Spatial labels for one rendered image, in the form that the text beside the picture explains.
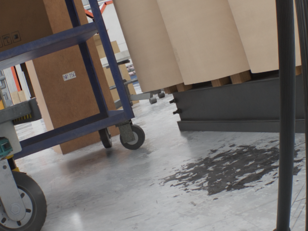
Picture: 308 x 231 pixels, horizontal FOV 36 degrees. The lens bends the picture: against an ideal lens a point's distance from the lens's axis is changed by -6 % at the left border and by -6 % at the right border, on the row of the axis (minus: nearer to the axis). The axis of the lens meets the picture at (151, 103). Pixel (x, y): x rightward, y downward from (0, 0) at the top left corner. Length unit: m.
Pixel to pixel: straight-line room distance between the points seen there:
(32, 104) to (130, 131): 0.95
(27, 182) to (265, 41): 0.66
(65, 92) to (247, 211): 1.86
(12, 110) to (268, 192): 0.57
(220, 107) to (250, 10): 0.66
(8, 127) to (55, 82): 1.36
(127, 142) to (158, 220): 1.03
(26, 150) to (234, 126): 0.80
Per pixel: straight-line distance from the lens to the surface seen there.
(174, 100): 2.14
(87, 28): 2.01
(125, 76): 4.65
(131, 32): 2.00
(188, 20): 1.54
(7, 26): 2.05
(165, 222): 1.02
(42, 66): 2.66
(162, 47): 1.88
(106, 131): 2.33
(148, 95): 4.01
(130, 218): 1.13
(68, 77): 2.68
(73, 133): 1.97
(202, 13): 1.49
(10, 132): 1.33
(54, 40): 1.98
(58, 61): 2.68
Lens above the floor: 0.31
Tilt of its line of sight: 4 degrees down
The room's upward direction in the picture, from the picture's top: 18 degrees counter-clockwise
